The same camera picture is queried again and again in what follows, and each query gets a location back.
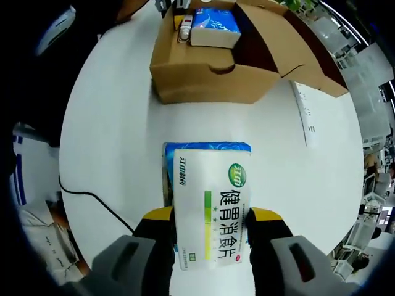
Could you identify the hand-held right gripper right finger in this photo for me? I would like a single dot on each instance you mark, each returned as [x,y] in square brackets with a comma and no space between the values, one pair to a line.
[287,268]

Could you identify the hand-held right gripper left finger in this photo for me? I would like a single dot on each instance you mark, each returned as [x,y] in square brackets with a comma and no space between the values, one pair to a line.
[129,268]

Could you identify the white pump bottle red label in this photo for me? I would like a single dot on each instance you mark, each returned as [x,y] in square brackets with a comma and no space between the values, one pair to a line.
[185,29]

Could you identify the blue and white tissue pack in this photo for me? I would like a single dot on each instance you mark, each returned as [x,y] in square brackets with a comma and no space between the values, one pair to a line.
[216,27]

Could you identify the brown cardboard shoe box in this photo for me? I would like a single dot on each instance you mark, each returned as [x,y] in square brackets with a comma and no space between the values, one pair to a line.
[185,77]

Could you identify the white medicine box green label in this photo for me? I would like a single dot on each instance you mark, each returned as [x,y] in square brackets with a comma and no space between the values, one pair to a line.
[200,185]

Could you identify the blue soft wipes pack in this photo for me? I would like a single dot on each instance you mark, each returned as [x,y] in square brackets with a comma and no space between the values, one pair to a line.
[200,145]

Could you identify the white chest-worn device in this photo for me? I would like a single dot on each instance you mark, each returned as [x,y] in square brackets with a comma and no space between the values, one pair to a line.
[57,31]

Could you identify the white power strip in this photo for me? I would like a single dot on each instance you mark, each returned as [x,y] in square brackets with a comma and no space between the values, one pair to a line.
[304,114]

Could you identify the blue and white wall board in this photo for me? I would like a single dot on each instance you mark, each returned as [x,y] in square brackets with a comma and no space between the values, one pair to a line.
[23,172]

